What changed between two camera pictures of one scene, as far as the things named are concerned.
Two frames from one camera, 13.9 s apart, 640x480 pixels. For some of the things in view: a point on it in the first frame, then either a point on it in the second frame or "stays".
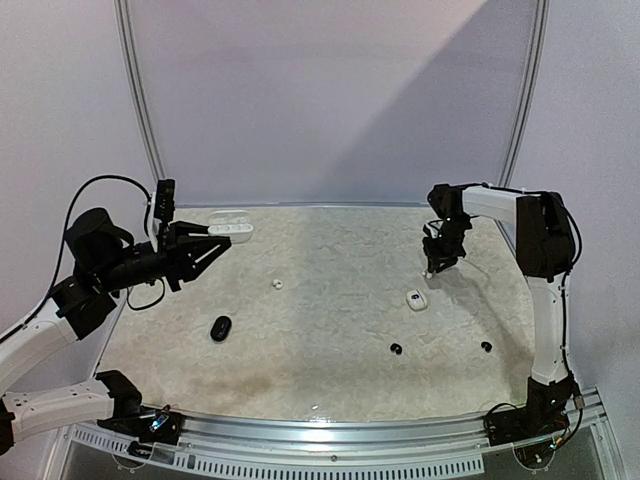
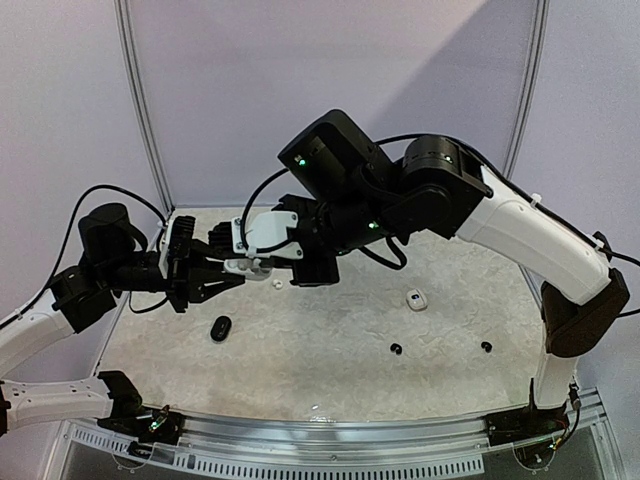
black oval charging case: [221, 328] stays
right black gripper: [442, 248] to [310, 246]
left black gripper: [178, 252] to [190, 281]
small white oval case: [235, 224] to [248, 267]
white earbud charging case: [416, 300] stays
